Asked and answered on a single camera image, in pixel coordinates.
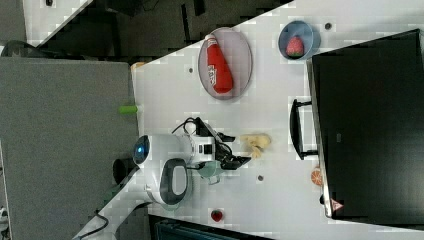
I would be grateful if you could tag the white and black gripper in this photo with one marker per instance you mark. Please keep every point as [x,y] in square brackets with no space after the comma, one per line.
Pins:
[211,156]

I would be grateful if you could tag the yellow plush peeled banana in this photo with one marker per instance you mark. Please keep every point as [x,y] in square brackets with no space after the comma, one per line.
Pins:
[255,143]

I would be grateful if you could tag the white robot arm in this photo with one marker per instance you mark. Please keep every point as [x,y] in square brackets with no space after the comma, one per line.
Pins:
[162,162]

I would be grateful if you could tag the black toaster oven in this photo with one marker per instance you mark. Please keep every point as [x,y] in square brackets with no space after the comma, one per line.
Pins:
[368,106]

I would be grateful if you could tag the small red strawberry toy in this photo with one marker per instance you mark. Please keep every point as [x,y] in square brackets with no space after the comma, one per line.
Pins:
[216,215]

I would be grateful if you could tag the red plush ketchup bottle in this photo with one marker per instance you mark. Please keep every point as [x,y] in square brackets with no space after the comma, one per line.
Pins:
[219,74]

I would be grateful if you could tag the orange slice toy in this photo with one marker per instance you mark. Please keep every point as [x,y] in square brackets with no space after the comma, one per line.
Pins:
[316,177]

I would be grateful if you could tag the pink plush strawberry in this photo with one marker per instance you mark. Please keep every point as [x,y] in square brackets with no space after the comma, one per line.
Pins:
[295,47]

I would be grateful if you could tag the blue bowl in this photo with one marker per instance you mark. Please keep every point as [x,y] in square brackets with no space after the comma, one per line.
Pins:
[309,35]

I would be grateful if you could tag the grey partition panel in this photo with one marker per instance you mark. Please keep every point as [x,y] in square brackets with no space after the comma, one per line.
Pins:
[61,131]

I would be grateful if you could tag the black oven door handle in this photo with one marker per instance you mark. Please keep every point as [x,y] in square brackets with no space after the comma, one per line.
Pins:
[296,131]

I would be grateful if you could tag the green cylinder handle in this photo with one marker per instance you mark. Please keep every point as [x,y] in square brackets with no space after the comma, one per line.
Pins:
[128,109]

